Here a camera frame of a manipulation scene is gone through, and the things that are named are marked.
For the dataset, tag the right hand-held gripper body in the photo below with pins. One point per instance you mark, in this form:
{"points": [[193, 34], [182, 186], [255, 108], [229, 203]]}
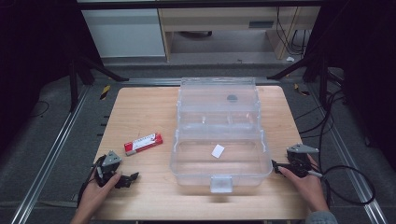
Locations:
{"points": [[299, 155]]}

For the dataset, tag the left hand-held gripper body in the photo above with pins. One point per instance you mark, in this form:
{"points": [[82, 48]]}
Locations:
{"points": [[110, 159]]}

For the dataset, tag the red and white packet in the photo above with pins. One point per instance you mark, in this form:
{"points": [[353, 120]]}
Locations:
{"points": [[143, 144]]}

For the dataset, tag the clear plastic storage box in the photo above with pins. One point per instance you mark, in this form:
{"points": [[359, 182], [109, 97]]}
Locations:
{"points": [[219, 137]]}

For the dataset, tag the person's left hand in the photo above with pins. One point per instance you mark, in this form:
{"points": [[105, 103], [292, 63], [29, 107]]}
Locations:
{"points": [[95, 194]]}

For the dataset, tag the person's right hand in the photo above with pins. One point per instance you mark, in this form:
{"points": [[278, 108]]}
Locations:
{"points": [[309, 188]]}

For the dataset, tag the white paper label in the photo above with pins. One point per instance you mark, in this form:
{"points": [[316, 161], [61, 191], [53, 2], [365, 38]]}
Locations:
{"points": [[218, 151]]}

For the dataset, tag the yellow and black tape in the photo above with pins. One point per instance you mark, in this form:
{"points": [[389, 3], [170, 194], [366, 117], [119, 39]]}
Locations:
{"points": [[300, 90], [105, 92]]}

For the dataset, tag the black metal stand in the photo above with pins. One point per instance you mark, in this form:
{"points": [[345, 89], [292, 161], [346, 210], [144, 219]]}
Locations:
{"points": [[74, 84], [323, 81]]}

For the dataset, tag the small white floor object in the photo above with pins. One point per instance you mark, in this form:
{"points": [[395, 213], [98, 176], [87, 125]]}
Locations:
{"points": [[290, 59]]}

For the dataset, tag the white cabinet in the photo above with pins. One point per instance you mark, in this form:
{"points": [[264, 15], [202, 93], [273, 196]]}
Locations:
{"points": [[124, 32]]}

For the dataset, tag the dark round base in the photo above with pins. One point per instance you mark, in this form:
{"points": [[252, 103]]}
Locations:
{"points": [[196, 34]]}

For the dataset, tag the light wooden desk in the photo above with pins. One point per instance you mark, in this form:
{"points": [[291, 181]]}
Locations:
{"points": [[218, 18]]}

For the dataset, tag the aluminium floor rail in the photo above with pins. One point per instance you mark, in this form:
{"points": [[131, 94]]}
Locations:
{"points": [[351, 174], [46, 161], [149, 81]]}

